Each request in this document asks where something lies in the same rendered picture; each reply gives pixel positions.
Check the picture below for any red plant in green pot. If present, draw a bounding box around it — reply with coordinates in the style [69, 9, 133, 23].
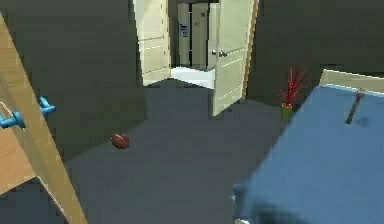
[274, 62, 312, 122]

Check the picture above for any cream panelled room door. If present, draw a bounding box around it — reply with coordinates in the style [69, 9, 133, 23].
[211, 0, 260, 117]

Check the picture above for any brown oval ball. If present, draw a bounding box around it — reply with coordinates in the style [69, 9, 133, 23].
[110, 133, 131, 150]

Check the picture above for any cream panelled door leaf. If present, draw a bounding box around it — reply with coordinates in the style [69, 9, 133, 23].
[132, 0, 172, 87]

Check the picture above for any blue bed with cream headboard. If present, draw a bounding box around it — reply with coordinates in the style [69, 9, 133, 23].
[232, 69, 384, 224]

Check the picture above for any light wooden room door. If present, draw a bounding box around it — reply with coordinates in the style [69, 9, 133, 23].
[0, 13, 89, 224]

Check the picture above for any blue door handle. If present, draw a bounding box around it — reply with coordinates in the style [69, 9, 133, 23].
[0, 96, 57, 130]

